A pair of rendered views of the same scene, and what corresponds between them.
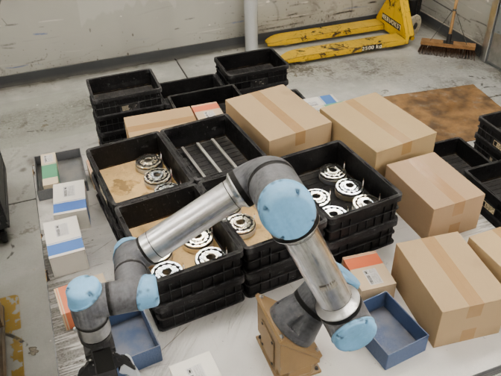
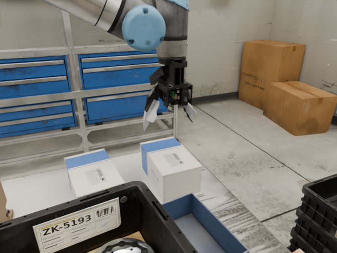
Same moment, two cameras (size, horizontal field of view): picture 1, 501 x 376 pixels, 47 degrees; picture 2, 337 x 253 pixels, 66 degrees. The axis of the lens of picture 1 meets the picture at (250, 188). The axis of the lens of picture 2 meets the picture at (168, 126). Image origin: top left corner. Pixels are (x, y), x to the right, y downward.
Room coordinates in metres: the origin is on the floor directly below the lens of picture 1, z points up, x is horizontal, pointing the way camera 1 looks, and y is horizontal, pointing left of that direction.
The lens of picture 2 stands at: (1.53, 0.31, 1.20)
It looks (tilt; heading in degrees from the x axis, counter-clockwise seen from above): 25 degrees down; 176
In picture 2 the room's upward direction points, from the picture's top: straight up
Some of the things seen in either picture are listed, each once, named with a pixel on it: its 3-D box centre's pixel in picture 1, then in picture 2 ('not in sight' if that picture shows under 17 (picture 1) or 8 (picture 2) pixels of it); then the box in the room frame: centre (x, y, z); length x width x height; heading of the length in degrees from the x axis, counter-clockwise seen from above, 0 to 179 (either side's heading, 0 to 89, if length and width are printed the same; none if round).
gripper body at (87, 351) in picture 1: (98, 346); (172, 81); (0.88, 0.37, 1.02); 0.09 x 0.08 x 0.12; 20
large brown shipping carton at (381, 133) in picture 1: (373, 139); not in sight; (2.10, -0.53, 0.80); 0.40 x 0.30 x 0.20; 27
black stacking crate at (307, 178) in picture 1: (333, 190); not in sight; (1.67, -0.30, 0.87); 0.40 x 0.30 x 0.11; 25
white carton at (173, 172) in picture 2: not in sight; (168, 165); (0.85, 0.36, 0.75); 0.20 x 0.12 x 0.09; 20
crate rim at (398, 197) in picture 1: (335, 178); not in sight; (1.67, -0.30, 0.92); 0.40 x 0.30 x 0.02; 25
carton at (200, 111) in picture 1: (209, 118); not in sight; (2.30, 0.18, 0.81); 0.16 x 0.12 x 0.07; 18
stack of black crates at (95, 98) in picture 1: (128, 116); not in sight; (3.12, 0.73, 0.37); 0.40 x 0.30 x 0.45; 110
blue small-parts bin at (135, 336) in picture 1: (127, 338); (188, 241); (1.13, 0.38, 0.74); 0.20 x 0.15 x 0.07; 26
